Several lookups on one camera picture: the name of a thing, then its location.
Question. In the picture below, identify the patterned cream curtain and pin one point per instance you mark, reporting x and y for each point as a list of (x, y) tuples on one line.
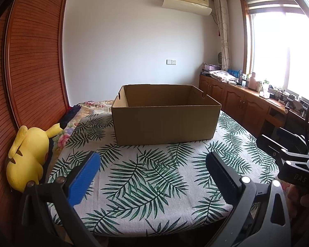
[(222, 30)]

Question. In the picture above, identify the small grey fan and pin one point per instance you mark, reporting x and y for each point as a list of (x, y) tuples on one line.
[(220, 58)]

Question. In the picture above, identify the purple box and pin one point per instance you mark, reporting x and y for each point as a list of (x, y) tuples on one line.
[(211, 67)]

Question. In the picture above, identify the folded floral cloth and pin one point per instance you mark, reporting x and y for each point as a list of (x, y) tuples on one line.
[(224, 76)]

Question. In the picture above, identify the yellow plush toy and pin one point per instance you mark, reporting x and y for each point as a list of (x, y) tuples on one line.
[(28, 157)]

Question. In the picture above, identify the pink bottle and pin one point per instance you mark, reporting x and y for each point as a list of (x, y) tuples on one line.
[(252, 82)]

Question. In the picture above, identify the wooden cabinet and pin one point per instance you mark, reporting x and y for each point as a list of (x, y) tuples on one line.
[(244, 105)]

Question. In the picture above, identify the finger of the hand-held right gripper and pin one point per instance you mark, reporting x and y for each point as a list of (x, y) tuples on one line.
[(293, 140), (269, 144)]

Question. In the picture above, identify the floral blanket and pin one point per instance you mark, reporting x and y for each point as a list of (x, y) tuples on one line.
[(95, 106)]

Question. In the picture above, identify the wooden slatted wardrobe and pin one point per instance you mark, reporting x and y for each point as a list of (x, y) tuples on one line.
[(33, 56)]

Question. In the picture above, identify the white air deflector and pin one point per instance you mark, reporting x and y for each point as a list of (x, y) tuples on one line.
[(188, 6)]

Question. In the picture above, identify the blue packet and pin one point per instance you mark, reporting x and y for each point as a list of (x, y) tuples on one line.
[(233, 72)]

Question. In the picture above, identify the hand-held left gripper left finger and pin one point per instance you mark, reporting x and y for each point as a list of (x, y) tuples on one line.
[(83, 177)]

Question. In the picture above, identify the person's right hand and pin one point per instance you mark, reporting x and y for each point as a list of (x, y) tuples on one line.
[(301, 198)]

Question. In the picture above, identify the brown cardboard box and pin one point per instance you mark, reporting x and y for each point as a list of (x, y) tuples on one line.
[(164, 123)]

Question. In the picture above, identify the dark blue clothing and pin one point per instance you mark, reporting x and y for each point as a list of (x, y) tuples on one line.
[(70, 115)]

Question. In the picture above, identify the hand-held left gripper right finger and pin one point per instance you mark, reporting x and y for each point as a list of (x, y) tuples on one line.
[(221, 176)]

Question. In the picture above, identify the white wall switch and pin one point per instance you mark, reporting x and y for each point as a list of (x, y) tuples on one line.
[(171, 61)]

